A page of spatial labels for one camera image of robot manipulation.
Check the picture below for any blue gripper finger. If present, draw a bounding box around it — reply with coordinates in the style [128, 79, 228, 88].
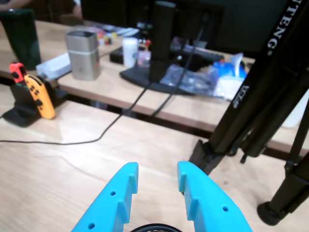
[177, 160, 253, 232]
[70, 161, 140, 232]

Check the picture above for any black mesh pen holder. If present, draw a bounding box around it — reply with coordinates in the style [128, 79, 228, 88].
[125, 223, 185, 232]

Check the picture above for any wooden background desk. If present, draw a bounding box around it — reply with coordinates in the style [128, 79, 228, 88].
[0, 19, 309, 161]

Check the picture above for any orange game controller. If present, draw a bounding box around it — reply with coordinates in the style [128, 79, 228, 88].
[24, 74, 56, 120]

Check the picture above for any black controller charging dock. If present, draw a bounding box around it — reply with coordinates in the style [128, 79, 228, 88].
[1, 76, 68, 128]

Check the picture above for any clear plastic parts bag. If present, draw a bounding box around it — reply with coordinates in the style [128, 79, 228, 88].
[160, 64, 219, 94]

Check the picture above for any blue white plastic bag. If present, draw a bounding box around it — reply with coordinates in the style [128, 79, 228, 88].
[213, 52, 249, 100]

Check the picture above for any small black box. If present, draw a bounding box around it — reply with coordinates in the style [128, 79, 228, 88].
[110, 47, 125, 64]

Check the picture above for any silver metal canister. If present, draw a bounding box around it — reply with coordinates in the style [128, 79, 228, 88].
[65, 30, 101, 82]

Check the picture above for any white flat box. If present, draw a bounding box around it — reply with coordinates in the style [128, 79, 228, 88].
[35, 52, 72, 80]

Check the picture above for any white plastic bottle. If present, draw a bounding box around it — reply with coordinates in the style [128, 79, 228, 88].
[122, 37, 139, 68]

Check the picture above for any red game controller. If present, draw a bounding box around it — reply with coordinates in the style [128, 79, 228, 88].
[9, 62, 28, 85]

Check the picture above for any black monitor stand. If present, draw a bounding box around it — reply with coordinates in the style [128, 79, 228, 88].
[120, 0, 196, 95]

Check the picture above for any dark green bin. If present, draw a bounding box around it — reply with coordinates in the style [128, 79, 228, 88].
[0, 9, 42, 71]

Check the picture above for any black monitor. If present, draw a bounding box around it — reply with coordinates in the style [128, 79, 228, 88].
[81, 0, 290, 56]

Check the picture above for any thin black table cable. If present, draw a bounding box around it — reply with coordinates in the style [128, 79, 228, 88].
[0, 82, 155, 145]

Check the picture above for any black monitor cable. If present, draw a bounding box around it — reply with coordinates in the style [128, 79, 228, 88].
[153, 9, 211, 116]

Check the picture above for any black camera tripod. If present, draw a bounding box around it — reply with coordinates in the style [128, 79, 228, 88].
[188, 0, 309, 227]

